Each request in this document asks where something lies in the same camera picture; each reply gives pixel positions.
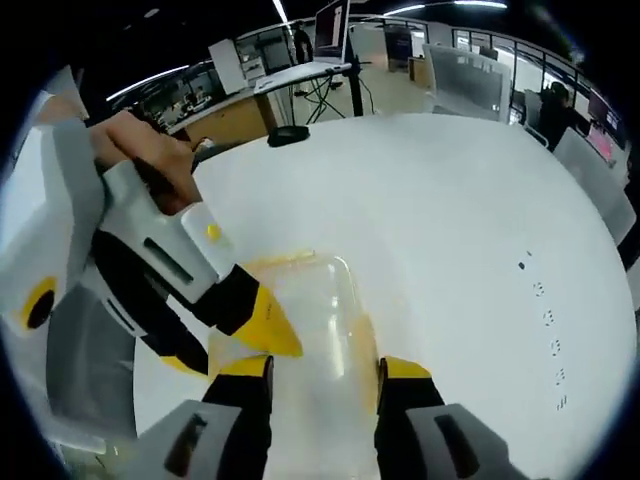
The wooden counter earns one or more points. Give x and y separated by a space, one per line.
225 117

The white cabinet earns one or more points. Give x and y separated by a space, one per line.
227 67

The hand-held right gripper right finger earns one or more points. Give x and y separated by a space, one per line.
405 430

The laptop on stand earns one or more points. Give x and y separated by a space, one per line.
325 40

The black monitor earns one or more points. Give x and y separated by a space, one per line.
606 107

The grey mesh chair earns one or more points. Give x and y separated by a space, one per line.
90 370

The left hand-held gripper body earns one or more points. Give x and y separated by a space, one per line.
35 225

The black stand pole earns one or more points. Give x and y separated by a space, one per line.
356 85

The person's left hand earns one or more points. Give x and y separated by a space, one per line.
160 165

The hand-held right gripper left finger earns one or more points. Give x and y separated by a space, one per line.
240 425

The black oval pad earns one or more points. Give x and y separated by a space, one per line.
288 136

